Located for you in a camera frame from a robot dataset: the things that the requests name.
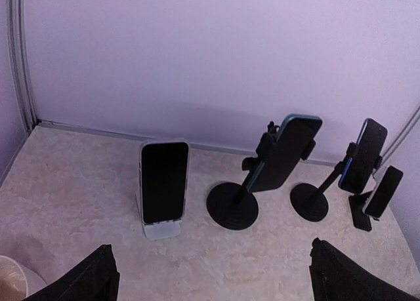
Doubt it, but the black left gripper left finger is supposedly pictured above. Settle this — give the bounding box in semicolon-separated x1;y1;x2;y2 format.
26;245;120;301

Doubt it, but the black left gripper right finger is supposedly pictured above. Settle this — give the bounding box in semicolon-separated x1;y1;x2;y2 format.
309;238;417;300

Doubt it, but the black round-base phone stand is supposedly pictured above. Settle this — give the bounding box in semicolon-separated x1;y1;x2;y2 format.
290;142;383;222

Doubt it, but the silver folding phone stand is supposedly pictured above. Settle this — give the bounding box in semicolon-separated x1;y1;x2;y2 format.
136;190;182;241

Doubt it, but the white-edged black phone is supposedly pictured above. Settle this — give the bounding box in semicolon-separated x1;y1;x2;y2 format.
362;165;404;220

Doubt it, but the blue-edged black phone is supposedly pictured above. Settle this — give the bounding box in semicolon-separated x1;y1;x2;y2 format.
338;118;388;194

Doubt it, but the clear-case black phone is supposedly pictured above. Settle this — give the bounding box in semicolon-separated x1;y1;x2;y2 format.
139;141;190;224

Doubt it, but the teal-edged black phone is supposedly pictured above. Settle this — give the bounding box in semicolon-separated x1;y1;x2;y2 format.
241;113;322;193

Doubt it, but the black folding phone stand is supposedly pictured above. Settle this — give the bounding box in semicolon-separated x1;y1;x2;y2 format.
348;190;373;232

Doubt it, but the white mug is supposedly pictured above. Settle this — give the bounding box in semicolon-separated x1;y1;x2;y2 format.
0;255;47;301

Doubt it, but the right aluminium frame post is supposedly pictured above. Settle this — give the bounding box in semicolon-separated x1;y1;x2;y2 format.
383;104;420;163

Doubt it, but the aluminium frame post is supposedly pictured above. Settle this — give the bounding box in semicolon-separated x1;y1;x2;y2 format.
6;0;39;134
383;104;420;163

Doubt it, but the left aluminium frame post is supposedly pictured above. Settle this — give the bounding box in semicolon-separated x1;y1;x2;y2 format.
6;0;39;134

